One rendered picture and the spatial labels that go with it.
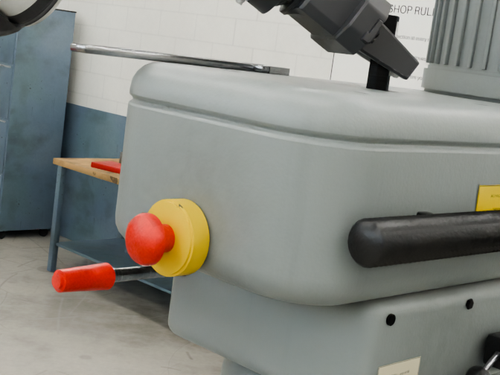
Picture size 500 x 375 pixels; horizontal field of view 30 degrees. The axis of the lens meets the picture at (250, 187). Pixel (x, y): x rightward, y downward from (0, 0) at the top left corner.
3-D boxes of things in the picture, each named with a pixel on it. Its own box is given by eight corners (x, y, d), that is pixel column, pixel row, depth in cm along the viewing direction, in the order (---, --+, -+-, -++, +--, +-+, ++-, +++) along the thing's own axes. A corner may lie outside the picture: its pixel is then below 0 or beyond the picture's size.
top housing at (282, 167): (303, 322, 65) (338, 94, 62) (82, 234, 82) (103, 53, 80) (594, 270, 99) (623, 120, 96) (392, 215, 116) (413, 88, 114)
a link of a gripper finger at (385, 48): (399, 85, 86) (350, 43, 85) (421, 57, 86) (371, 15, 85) (405, 86, 85) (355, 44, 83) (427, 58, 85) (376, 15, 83)
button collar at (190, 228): (186, 286, 70) (196, 208, 69) (136, 265, 74) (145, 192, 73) (205, 283, 72) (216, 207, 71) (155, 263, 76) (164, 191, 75)
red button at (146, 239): (149, 273, 68) (155, 219, 68) (115, 259, 71) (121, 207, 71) (182, 269, 71) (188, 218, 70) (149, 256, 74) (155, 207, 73)
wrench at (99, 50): (91, 55, 73) (92, 44, 73) (61, 50, 76) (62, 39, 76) (289, 76, 91) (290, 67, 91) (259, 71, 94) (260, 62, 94)
